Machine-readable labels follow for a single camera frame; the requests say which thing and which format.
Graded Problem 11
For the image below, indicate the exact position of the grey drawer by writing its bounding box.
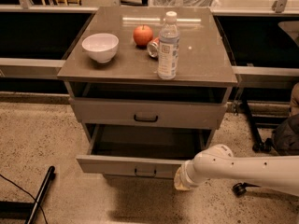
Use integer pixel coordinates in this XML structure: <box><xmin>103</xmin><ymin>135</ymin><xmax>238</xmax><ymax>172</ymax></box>
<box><xmin>69</xmin><ymin>98</ymin><xmax>227</xmax><ymax>130</ymax></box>
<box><xmin>77</xmin><ymin>124</ymin><xmax>210</xmax><ymax>179</ymax></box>

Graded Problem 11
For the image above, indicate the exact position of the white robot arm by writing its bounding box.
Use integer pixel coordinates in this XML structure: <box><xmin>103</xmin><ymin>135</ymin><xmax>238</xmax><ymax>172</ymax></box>
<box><xmin>174</xmin><ymin>144</ymin><xmax>299</xmax><ymax>196</ymax></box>

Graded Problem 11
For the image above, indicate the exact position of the grey drawer cabinet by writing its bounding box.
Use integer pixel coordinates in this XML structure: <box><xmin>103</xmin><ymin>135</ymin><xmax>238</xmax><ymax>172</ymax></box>
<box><xmin>57</xmin><ymin>6</ymin><xmax>238</xmax><ymax>151</ymax></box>

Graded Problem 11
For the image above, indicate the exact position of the grey top drawer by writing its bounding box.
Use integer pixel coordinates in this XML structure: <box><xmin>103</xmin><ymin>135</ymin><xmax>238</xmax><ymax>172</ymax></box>
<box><xmin>69</xmin><ymin>98</ymin><xmax>227</xmax><ymax>130</ymax></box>

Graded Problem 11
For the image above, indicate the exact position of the black office chair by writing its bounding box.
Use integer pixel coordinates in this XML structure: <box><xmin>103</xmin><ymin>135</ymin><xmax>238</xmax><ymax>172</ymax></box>
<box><xmin>232</xmin><ymin>100</ymin><xmax>299</xmax><ymax>198</ymax></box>

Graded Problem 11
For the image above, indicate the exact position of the silver soda can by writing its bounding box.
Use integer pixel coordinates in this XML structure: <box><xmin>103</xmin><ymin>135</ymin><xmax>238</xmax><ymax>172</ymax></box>
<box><xmin>147</xmin><ymin>37</ymin><xmax>159</xmax><ymax>58</ymax></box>

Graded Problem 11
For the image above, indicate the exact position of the clear plastic water bottle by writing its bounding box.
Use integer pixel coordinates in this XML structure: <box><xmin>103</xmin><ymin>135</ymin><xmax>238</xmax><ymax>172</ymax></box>
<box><xmin>158</xmin><ymin>11</ymin><xmax>179</xmax><ymax>80</ymax></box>

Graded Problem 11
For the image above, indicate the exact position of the red apple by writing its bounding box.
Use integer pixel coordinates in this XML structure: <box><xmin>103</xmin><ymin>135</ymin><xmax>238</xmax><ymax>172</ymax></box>
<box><xmin>133</xmin><ymin>25</ymin><xmax>153</xmax><ymax>47</ymax></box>

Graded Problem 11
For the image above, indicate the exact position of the white bowl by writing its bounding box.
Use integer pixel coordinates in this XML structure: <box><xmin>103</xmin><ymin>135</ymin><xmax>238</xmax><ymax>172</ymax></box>
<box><xmin>81</xmin><ymin>33</ymin><xmax>119</xmax><ymax>63</ymax></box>

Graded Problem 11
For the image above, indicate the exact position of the black stand leg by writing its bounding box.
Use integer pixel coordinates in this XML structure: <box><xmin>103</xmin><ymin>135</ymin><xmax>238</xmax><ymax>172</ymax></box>
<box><xmin>0</xmin><ymin>166</ymin><xmax>55</xmax><ymax>224</ymax></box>

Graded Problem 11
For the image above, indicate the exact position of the black cable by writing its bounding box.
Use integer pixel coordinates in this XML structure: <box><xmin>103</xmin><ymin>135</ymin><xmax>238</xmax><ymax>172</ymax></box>
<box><xmin>0</xmin><ymin>173</ymin><xmax>49</xmax><ymax>224</ymax></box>

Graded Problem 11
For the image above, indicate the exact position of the metal railing frame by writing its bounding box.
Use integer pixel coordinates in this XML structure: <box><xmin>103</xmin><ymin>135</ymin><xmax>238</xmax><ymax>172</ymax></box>
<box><xmin>0</xmin><ymin>0</ymin><xmax>299</xmax><ymax>79</ymax></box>

